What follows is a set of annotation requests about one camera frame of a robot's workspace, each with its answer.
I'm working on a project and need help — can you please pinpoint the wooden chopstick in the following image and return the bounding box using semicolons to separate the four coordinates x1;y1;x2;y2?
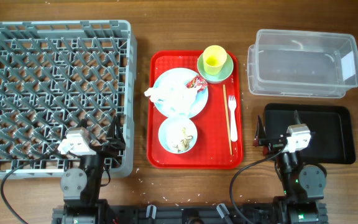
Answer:
223;84;232;156

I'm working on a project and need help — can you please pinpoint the white plastic fork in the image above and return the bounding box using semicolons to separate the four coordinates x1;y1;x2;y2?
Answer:
228;95;238;142

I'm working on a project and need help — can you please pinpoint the small light blue bowl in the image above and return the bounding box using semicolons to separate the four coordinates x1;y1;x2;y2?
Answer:
158;117;198;154

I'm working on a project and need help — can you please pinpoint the large light blue plate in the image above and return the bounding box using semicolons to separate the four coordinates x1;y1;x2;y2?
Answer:
153;68;208;118

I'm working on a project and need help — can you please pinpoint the white napkin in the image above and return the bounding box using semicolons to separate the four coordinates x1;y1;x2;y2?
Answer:
144;82;203;117

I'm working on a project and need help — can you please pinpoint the food scraps and rice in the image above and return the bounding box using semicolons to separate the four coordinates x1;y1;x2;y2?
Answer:
167;127;193;153

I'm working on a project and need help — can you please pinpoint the red snack wrapper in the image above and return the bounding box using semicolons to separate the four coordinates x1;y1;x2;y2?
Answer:
186;75;208;92

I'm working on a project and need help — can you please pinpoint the yellow plastic cup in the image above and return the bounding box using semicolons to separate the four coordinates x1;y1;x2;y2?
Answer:
203;45;227;75

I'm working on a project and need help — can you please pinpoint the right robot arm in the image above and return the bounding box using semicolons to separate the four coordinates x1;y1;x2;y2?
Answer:
254;111;328;223

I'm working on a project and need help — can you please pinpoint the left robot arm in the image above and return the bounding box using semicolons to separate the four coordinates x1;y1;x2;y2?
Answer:
52;115;126;224

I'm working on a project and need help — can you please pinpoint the black waste tray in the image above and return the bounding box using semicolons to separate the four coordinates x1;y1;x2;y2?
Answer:
264;103;356;164

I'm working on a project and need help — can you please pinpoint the grey dishwasher rack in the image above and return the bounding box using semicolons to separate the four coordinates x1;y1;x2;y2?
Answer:
0;20;137;179

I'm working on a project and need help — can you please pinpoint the red serving tray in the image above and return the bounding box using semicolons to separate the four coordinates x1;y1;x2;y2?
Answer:
147;52;244;169

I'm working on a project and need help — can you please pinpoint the clear plastic bin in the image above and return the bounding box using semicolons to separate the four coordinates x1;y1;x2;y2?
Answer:
247;29;358;98

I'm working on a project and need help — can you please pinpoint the green saucer bowl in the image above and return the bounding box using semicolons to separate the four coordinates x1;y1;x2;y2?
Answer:
197;54;234;84

